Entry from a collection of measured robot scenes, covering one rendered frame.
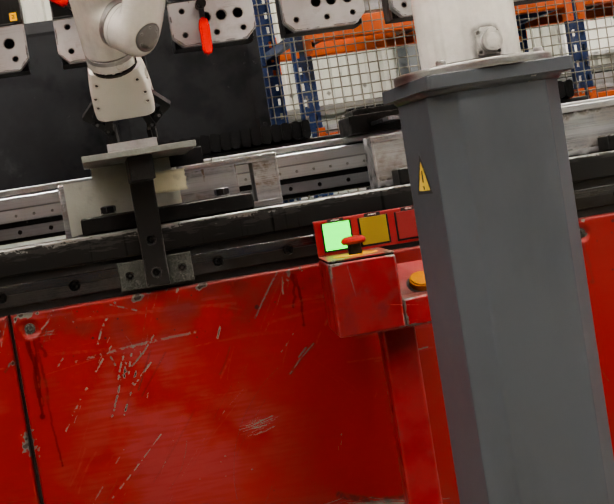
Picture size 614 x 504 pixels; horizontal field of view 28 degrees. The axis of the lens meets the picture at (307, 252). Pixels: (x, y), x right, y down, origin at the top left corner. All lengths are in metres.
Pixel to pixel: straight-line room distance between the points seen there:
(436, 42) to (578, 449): 0.50
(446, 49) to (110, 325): 0.88
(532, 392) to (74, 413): 0.92
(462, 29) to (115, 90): 0.78
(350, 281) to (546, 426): 0.55
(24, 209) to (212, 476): 0.68
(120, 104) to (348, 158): 0.62
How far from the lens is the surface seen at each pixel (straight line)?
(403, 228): 2.09
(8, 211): 2.50
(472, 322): 1.45
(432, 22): 1.49
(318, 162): 2.54
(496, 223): 1.44
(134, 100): 2.10
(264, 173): 2.26
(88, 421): 2.14
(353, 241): 1.98
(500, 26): 1.49
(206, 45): 2.21
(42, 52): 2.79
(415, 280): 2.01
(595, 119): 2.43
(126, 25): 1.94
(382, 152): 2.30
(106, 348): 2.13
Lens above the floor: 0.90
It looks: 3 degrees down
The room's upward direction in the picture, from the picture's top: 9 degrees counter-clockwise
